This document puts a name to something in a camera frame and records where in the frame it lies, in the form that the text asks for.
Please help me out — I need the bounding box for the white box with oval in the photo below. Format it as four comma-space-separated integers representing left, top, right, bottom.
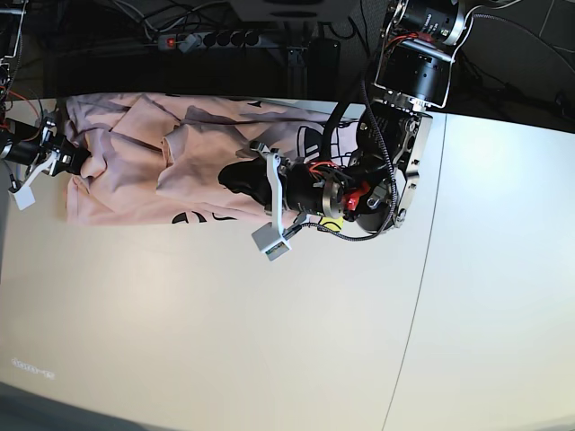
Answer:
228, 0, 358, 22

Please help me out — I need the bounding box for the black power adapter box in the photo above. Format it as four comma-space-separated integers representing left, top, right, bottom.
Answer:
307, 38, 341, 68

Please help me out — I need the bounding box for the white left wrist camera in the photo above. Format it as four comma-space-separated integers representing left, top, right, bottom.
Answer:
252, 223, 292, 261

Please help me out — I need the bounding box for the black power strip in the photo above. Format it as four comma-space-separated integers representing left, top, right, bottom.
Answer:
157, 30, 264, 53

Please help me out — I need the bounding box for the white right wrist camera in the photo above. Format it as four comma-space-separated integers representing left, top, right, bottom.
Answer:
12, 187, 36, 211

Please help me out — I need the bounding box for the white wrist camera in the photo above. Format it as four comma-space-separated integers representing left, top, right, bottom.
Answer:
12, 187, 36, 211
252, 223, 292, 261

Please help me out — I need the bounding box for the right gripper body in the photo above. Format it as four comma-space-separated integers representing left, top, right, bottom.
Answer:
1, 117, 75, 191

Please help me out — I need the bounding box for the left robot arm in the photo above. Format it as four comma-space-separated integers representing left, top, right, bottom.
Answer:
218, 1, 473, 241

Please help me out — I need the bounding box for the aluminium table leg post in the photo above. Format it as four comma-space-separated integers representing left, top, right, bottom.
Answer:
287, 47, 307, 99

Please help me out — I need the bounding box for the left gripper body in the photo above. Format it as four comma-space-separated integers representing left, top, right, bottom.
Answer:
250, 141, 359, 233

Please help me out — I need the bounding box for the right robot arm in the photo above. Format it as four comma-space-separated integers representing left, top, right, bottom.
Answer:
1, 1, 91, 194

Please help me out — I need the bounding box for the pink T-shirt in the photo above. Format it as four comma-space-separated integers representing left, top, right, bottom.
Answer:
60, 92, 374, 226

